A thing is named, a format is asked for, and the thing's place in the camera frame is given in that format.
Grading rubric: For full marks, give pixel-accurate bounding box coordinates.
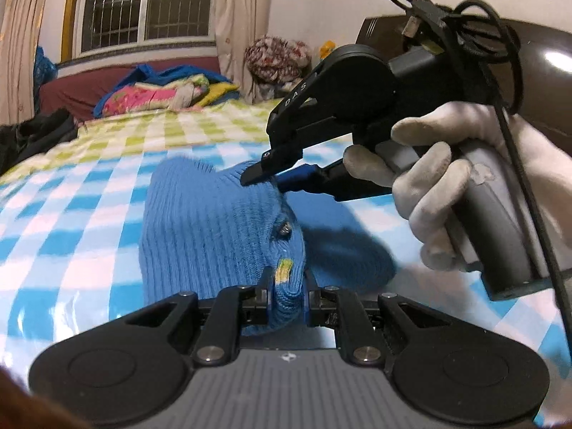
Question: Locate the blue striped knit sweater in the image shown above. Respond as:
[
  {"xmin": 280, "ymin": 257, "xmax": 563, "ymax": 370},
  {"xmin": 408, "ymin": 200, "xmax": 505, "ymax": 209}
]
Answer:
[{"xmin": 139, "ymin": 156, "xmax": 306, "ymax": 335}]

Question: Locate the black clothes pile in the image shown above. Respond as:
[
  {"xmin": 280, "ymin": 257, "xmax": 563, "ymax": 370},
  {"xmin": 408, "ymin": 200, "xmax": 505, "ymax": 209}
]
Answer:
[{"xmin": 0, "ymin": 109, "xmax": 79, "ymax": 175}]

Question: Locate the white gloved right hand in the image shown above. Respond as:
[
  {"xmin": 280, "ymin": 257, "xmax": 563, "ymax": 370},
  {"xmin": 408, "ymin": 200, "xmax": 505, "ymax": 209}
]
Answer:
[{"xmin": 343, "ymin": 102, "xmax": 571, "ymax": 271}]

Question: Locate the yellow blue patterned bag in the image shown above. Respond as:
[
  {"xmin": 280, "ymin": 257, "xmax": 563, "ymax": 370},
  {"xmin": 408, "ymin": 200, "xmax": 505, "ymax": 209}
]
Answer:
[{"xmin": 319, "ymin": 40, "xmax": 336, "ymax": 60}]

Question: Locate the red patterned cloth bundle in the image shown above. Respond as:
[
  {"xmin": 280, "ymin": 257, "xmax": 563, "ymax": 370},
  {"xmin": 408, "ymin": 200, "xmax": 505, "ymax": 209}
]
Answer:
[{"xmin": 244, "ymin": 36, "xmax": 311, "ymax": 100}]

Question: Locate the colourful floral quilt pile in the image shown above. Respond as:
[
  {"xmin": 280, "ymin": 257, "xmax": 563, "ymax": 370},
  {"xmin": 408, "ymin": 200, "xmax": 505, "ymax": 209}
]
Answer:
[{"xmin": 93, "ymin": 64, "xmax": 241, "ymax": 118}]

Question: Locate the beige right curtain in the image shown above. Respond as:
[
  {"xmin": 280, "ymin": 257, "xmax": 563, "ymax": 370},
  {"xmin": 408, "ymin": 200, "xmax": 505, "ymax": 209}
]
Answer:
[{"xmin": 213, "ymin": 0, "xmax": 271, "ymax": 103}]

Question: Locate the beige curtain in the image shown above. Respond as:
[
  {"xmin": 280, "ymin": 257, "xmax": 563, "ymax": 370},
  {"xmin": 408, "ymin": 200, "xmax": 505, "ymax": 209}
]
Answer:
[
  {"xmin": 1, "ymin": 0, "xmax": 45, "ymax": 126},
  {"xmin": 213, "ymin": 0, "xmax": 271, "ymax": 103}
]

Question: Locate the green checked bed sheet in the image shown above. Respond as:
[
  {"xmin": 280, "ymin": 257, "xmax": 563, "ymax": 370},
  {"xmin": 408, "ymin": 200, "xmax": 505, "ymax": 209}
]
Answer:
[{"xmin": 1, "ymin": 100, "xmax": 278, "ymax": 185}]

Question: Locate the blue checked bed sheet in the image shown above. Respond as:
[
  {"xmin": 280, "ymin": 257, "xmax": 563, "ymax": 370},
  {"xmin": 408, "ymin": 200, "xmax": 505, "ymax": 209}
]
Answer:
[{"xmin": 1, "ymin": 151, "xmax": 571, "ymax": 426}]

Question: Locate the maroon bed base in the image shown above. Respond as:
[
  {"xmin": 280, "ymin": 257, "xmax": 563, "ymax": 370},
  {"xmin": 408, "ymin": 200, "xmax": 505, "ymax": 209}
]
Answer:
[{"xmin": 37, "ymin": 55, "xmax": 222, "ymax": 122}]

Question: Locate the barred window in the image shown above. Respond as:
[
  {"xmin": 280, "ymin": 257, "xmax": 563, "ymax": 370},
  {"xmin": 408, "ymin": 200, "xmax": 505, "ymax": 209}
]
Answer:
[{"xmin": 60, "ymin": 0, "xmax": 214, "ymax": 63}]

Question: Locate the blue plastic bag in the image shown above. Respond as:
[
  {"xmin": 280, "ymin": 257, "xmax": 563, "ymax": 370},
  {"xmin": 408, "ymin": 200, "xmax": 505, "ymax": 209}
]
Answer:
[{"xmin": 33, "ymin": 45, "xmax": 58, "ymax": 100}]

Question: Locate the beige left curtain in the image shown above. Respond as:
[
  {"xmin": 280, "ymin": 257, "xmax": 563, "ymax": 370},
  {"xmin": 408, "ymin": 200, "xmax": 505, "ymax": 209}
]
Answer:
[{"xmin": 1, "ymin": 0, "xmax": 45, "ymax": 126}]

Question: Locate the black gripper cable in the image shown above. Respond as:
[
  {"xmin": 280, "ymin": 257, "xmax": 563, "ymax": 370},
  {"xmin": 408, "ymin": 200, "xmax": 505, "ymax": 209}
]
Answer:
[{"xmin": 379, "ymin": 0, "xmax": 572, "ymax": 345}]

